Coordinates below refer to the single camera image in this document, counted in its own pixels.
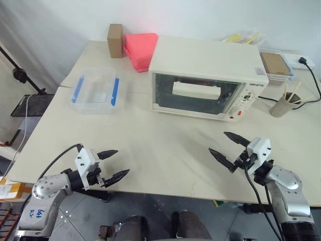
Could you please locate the white power strip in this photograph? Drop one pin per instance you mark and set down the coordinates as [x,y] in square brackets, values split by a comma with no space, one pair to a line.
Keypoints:
[291,61]

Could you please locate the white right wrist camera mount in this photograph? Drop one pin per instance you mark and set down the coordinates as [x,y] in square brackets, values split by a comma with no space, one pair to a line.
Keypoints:
[260,150]

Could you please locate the flat brown cardboard piece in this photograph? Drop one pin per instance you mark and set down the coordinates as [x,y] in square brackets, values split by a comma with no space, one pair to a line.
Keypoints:
[274,62]

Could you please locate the plastic bag with yellow items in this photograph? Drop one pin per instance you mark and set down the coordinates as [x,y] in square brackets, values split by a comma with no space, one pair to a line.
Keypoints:
[244,37]

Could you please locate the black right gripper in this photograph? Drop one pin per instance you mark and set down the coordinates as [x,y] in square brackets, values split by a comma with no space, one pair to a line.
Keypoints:
[244,160]

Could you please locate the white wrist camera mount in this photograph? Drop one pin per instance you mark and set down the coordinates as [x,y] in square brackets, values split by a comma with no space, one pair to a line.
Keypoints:
[260,150]
[85,159]

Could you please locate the clear flat plastic box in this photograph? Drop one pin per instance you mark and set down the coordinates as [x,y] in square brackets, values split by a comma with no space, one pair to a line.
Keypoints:
[281,76]

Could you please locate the grey cup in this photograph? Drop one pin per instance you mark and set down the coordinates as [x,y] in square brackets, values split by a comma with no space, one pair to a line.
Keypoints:
[282,108]

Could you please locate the black tripod stand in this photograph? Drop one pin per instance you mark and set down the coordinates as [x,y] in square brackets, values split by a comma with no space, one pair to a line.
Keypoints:
[20,74]

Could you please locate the brown cardboard box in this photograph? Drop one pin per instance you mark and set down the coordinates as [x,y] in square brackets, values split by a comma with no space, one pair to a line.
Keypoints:
[115,41]

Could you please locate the black flat tray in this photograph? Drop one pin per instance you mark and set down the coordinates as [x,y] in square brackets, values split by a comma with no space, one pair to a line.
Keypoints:
[35,105]

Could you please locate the clear container with blue clips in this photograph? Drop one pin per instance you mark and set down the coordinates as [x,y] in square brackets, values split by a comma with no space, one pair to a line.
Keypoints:
[94,90]

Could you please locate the pink folded cloth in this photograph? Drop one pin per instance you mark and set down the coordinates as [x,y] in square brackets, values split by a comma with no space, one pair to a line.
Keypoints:
[140,50]

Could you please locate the yellow cardboard box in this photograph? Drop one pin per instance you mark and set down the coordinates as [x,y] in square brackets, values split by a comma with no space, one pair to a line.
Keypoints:
[13,188]

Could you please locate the wooden chopstick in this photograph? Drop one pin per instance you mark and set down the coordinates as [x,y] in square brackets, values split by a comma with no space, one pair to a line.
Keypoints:
[304,98]
[286,91]
[295,90]

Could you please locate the dark rounded shape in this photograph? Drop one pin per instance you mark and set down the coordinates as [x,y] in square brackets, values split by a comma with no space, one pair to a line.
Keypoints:
[191,226]
[133,227]

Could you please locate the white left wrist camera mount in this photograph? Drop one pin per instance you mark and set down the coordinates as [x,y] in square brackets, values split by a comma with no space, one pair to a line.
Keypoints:
[85,159]

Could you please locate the black power plug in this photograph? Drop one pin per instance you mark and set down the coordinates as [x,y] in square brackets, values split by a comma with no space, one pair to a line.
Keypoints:
[302,60]

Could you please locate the white toaster oven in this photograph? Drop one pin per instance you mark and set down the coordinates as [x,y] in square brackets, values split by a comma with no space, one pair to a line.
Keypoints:
[200,57]

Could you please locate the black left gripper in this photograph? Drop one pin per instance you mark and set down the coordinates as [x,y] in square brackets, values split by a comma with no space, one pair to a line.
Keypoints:
[96,175]

